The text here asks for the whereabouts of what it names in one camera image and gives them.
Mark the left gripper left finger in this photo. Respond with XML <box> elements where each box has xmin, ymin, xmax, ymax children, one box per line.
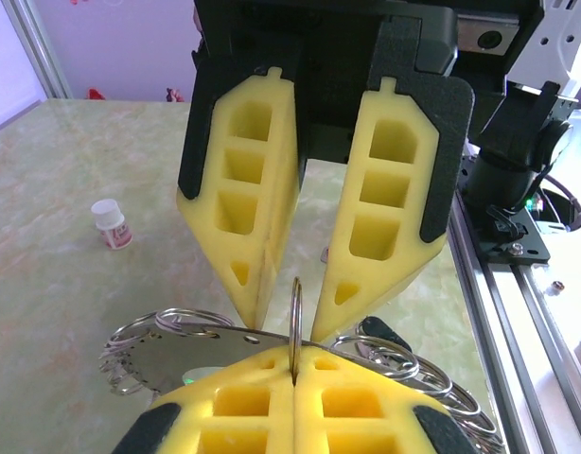
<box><xmin>113</xmin><ymin>347</ymin><xmax>297</xmax><ymax>454</ymax></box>

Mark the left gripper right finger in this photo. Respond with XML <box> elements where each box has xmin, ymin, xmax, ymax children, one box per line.
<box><xmin>294</xmin><ymin>346</ymin><xmax>481</xmax><ymax>454</ymax></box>

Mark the black key tag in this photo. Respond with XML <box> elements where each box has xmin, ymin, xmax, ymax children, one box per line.
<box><xmin>356</xmin><ymin>315</ymin><xmax>401</xmax><ymax>342</ymax></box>

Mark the steel key ring disc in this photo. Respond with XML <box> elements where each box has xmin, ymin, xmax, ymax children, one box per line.
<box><xmin>98</xmin><ymin>306</ymin><xmax>504</xmax><ymax>454</ymax></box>

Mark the small white cap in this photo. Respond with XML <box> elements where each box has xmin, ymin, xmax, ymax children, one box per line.
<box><xmin>90</xmin><ymin>198</ymin><xmax>133</xmax><ymax>252</ymax></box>

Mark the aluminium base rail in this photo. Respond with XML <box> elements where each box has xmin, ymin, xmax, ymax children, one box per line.
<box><xmin>449</xmin><ymin>188</ymin><xmax>581</xmax><ymax>454</ymax></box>

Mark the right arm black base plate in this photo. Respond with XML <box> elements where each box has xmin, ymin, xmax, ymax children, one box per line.
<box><xmin>479</xmin><ymin>205</ymin><xmax>553</xmax><ymax>266</ymax></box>

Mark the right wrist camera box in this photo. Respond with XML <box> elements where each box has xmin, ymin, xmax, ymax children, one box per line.
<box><xmin>454</xmin><ymin>0</ymin><xmax>546</xmax><ymax>55</ymax></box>

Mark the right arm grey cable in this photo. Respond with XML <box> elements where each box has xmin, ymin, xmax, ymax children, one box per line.
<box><xmin>538</xmin><ymin>173</ymin><xmax>581</xmax><ymax>234</ymax></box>

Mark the aluminium frame side rail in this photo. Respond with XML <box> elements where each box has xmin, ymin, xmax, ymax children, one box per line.
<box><xmin>0</xmin><ymin>96</ymin><xmax>50</xmax><ymax>139</ymax></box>

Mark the aluminium frame post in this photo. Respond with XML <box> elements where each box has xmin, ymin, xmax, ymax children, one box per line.
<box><xmin>1</xmin><ymin>0</ymin><xmax>75</xmax><ymax>101</ymax></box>

